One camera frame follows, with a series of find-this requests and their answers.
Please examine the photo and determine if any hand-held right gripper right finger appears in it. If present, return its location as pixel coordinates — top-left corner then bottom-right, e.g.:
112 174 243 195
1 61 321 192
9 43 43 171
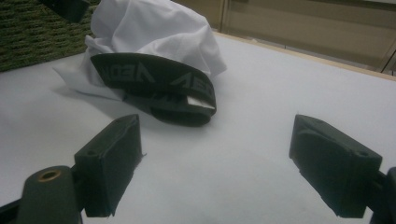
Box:
288 114 384 218

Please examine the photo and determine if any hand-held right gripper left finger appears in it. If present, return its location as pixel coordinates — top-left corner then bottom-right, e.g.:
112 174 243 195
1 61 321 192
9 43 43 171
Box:
74 113 148 218

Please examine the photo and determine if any green woven basket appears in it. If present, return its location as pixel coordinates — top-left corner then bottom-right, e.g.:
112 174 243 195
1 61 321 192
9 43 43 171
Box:
0 0 101 73

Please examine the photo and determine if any white garment with black waistband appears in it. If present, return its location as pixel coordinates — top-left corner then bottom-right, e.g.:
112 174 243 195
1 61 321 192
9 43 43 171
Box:
52 0 228 128

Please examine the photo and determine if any white table cover sheet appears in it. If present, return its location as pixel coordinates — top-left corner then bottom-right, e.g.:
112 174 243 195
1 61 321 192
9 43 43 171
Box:
0 32 396 224

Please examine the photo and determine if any light wooden shelf unit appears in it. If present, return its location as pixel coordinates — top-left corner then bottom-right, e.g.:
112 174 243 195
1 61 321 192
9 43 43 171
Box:
170 0 396 75

